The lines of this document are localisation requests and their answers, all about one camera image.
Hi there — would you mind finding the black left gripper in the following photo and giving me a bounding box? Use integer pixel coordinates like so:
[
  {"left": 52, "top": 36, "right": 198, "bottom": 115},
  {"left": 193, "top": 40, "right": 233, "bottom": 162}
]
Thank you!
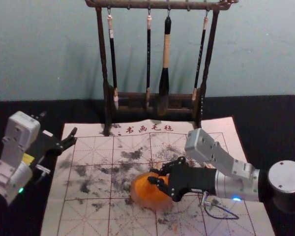
[{"left": 26, "top": 111, "right": 78, "bottom": 170}]

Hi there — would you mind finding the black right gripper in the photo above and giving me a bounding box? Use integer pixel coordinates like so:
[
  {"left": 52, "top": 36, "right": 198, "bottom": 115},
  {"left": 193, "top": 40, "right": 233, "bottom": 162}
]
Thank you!
[{"left": 147, "top": 155, "right": 217, "bottom": 203}]

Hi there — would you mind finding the orange translucent ink dish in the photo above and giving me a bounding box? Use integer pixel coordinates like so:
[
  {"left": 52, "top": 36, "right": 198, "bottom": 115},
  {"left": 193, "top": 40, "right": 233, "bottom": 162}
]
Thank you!
[{"left": 129, "top": 171, "right": 174, "bottom": 210}]

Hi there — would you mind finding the dark wooden brush rack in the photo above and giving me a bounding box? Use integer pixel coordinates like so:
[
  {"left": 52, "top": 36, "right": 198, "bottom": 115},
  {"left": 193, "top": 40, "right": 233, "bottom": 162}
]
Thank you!
[{"left": 84, "top": 0, "right": 239, "bottom": 136}]

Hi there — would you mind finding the pink gridded calligraphy felt mat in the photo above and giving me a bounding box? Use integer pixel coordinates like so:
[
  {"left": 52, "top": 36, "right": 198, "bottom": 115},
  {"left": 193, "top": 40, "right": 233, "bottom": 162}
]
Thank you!
[{"left": 40, "top": 116, "right": 276, "bottom": 236}]

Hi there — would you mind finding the thin black calligraphy brush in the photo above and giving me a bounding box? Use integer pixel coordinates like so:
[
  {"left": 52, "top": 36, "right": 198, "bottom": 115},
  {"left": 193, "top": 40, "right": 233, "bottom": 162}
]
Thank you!
[
  {"left": 191, "top": 15, "right": 210, "bottom": 102},
  {"left": 145, "top": 14, "right": 153, "bottom": 112},
  {"left": 106, "top": 14, "right": 120, "bottom": 111}
]

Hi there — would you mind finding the black table cloth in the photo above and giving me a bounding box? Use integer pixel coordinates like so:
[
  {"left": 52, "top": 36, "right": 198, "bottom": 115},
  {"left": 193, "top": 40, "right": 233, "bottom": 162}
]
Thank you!
[{"left": 0, "top": 94, "right": 295, "bottom": 236}]

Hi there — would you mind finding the left gripper thin dark cable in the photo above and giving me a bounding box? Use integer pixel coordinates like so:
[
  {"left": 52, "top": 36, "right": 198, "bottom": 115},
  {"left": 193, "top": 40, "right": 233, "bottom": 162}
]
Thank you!
[{"left": 32, "top": 164, "right": 52, "bottom": 185}]

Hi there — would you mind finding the gripper thin dark cable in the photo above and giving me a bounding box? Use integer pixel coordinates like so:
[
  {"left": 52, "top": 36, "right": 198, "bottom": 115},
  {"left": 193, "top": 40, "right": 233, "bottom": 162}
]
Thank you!
[
  {"left": 32, "top": 164, "right": 52, "bottom": 185},
  {"left": 199, "top": 191, "right": 239, "bottom": 221}
]

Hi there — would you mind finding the right gripper thin dark cable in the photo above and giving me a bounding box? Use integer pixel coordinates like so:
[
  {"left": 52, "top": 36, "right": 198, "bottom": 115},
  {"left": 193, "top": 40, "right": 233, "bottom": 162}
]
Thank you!
[{"left": 199, "top": 191, "right": 239, "bottom": 221}]

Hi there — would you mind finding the large tan-handled calligraphy brush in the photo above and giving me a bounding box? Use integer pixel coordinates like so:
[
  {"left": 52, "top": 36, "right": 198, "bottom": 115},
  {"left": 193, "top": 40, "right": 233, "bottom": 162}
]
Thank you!
[{"left": 156, "top": 15, "right": 173, "bottom": 117}]

